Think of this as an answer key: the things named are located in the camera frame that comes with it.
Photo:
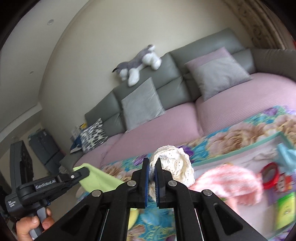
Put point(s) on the teal white tray box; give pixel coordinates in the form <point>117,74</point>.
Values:
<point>254,157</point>

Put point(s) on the light blue packet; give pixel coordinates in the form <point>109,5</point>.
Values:
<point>286,158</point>

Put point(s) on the purple baby wipes pack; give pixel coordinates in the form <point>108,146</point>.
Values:
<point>284,186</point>

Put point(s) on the grey sofa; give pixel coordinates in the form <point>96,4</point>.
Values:
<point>187,116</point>

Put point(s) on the patterned curtain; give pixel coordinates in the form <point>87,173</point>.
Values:
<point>264,27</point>

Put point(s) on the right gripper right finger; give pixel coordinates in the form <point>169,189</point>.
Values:
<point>199,215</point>

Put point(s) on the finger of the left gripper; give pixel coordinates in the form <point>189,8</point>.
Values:
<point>60,182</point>

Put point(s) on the books beside sofa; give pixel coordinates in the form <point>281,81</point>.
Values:
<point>76,139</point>

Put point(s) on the person's left hand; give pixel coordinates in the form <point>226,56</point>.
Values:
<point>26,224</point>

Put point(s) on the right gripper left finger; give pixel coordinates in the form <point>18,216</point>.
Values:
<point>103,215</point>

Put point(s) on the cream lace cloth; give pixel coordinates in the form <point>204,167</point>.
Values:
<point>174,160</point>

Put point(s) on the grey purple pillow right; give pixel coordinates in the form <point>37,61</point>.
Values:
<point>216,72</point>

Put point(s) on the pink white fluffy sock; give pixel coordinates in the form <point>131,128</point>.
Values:
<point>233,184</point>

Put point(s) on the dark blue cabinet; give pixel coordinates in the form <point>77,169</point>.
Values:
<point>46,150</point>

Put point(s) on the floral blue blanket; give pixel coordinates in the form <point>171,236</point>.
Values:
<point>158,224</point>

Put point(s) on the husky plush toy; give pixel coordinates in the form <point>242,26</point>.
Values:
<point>130,70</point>

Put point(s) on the red tape roll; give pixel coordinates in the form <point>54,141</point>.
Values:
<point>270,175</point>

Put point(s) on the black white patterned pillow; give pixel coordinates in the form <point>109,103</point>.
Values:
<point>93,136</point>

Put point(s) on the grey pillow middle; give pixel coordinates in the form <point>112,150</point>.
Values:
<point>142,105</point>

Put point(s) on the green cloth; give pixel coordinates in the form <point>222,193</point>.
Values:
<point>104,180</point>

